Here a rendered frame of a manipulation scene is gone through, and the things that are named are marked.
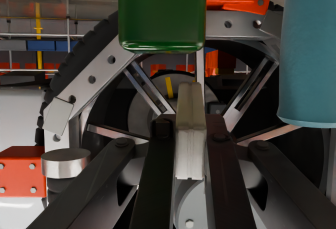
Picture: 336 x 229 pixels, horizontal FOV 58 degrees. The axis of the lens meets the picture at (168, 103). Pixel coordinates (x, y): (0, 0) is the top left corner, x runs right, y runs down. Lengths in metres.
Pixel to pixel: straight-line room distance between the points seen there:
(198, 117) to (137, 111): 0.86
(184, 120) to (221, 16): 0.36
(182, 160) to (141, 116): 0.87
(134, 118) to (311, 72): 0.72
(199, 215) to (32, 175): 0.29
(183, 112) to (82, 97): 0.35
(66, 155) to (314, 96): 0.29
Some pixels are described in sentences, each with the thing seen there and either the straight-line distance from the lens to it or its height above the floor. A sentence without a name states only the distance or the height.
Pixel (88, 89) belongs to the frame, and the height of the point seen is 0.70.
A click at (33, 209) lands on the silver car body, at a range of 1.07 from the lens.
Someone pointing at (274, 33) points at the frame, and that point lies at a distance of 0.51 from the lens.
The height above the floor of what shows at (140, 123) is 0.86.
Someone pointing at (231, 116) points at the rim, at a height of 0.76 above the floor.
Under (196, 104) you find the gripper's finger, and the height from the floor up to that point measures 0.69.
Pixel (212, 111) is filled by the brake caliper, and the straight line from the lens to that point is 0.99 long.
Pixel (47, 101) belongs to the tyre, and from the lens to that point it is 0.61.
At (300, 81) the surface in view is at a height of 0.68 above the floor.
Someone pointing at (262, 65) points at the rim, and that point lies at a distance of 0.62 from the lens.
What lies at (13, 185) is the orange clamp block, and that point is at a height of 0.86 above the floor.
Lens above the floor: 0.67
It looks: 7 degrees up
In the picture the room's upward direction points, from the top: 179 degrees counter-clockwise
